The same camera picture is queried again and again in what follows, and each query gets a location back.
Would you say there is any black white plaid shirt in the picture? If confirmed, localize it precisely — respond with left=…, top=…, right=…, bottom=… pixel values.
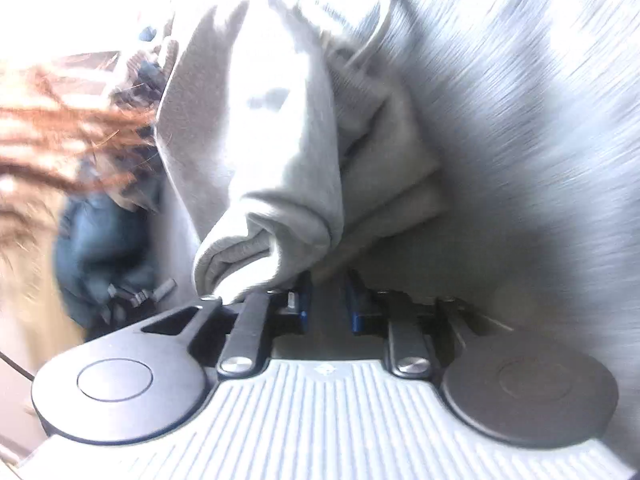
left=110, top=61, right=167, bottom=160

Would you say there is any grey bed sheet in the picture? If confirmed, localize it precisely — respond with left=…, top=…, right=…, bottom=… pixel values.
left=319, top=0, right=639, bottom=464

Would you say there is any person's brown hair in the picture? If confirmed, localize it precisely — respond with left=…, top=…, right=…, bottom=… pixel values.
left=1, top=67, right=156, bottom=252

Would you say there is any teal blue duvet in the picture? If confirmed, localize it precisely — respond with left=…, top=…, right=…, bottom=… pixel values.
left=53, top=193, right=157, bottom=340

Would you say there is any grey sweatshirt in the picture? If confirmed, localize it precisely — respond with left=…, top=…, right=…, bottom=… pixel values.
left=155, top=0, right=444, bottom=302

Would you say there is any beige checked garment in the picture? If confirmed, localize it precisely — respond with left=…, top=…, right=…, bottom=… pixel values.
left=126, top=18, right=178, bottom=79

